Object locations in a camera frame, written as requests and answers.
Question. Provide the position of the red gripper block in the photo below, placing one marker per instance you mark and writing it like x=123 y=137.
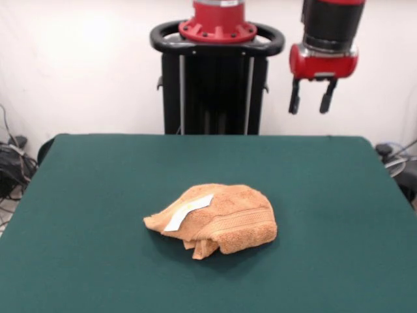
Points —
x=325 y=65

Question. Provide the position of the tan terry towel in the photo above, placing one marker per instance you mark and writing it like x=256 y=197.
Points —
x=241 y=215

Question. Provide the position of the red robot base column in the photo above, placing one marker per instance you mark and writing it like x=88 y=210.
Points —
x=218 y=19

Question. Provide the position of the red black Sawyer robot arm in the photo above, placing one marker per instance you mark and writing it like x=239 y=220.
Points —
x=332 y=23

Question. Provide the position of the dark green table cloth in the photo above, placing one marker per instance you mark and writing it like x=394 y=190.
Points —
x=97 y=228

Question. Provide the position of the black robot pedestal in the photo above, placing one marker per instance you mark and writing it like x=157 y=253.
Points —
x=215 y=91

